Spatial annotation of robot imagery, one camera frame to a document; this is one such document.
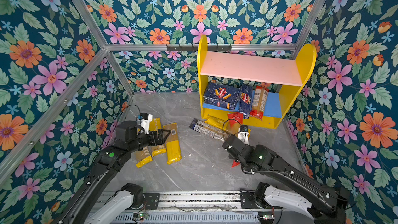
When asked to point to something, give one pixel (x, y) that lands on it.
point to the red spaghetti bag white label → (259, 101)
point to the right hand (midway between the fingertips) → (233, 147)
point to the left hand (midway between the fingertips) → (165, 129)
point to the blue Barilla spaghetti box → (245, 100)
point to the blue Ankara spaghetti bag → (208, 129)
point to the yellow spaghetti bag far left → (143, 156)
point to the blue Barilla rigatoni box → (221, 96)
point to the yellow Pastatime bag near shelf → (223, 125)
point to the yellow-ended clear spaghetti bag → (173, 150)
